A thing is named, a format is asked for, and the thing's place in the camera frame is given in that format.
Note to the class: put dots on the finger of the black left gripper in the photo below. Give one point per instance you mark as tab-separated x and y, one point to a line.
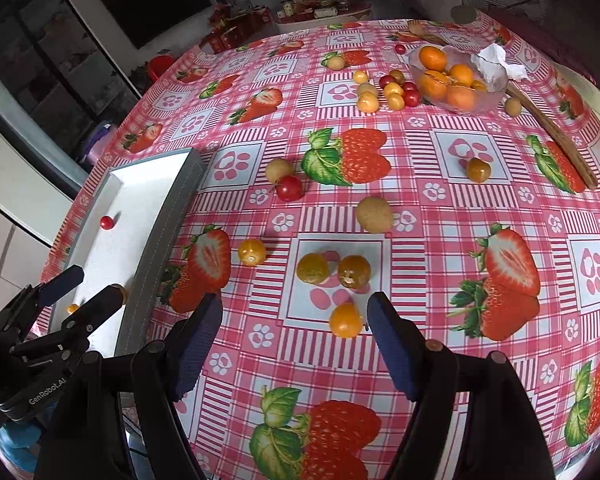
96	311
60	283

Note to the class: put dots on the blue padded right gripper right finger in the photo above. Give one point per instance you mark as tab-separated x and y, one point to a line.
414	363

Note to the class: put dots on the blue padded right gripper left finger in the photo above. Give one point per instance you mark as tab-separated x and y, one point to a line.
189	343

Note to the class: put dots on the orange cherry tomato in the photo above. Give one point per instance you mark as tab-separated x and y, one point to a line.
346	321

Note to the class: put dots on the yellow cherry tomato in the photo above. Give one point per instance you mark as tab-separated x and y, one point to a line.
252	252

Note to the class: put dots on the dark yellow-green cherry tomato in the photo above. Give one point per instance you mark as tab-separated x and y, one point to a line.
354	272

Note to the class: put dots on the large tan longan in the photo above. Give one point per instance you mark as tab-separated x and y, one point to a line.
374	215

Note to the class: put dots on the red cherry tomato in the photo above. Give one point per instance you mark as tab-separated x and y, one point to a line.
106	223
289	188

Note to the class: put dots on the small tan longan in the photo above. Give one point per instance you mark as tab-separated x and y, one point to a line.
278	168

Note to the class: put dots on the amber cherry tomato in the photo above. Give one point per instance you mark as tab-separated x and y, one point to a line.
477	170

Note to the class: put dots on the red cherry tomato in tray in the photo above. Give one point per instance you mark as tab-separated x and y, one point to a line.
106	223

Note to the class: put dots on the white grey-rimmed tray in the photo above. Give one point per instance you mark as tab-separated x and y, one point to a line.
147	200

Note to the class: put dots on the pink strawberry checkered tablecloth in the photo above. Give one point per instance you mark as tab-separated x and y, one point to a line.
510	264

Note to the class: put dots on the red plastic chair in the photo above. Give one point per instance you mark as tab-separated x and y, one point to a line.
158	65

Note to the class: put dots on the long wooden stick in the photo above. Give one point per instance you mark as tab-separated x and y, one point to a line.
560	138

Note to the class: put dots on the tan longan beside bowl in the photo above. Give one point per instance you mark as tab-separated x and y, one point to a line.
513	107

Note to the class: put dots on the clear glass fruit bowl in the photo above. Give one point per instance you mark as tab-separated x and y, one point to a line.
460	88

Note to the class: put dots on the tan longan far strawberry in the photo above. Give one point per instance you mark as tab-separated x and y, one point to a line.
336	62

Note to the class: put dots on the tangerine on top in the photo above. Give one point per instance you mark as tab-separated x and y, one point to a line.
432	58

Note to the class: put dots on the crumpled white tissue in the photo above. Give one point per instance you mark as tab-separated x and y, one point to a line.
491	61

